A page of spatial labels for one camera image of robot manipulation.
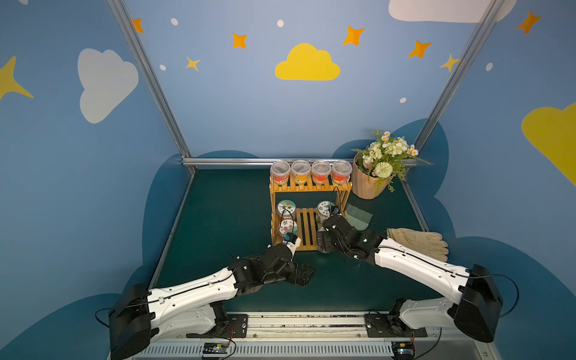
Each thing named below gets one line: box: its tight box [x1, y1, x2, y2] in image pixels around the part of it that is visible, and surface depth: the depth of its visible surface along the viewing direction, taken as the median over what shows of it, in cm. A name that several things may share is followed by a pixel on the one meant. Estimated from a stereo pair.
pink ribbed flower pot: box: [351, 153, 395, 200], surface depth 101 cm
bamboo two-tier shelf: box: [269, 176, 353, 252], surface depth 80 cm
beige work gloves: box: [386, 228, 449, 263], surface depth 97 cm
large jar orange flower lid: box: [276, 199, 297, 221], surface depth 95 cm
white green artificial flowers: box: [351, 129, 433, 193], surface depth 90 cm
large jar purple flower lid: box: [278, 219, 299, 240], surface depth 89 cm
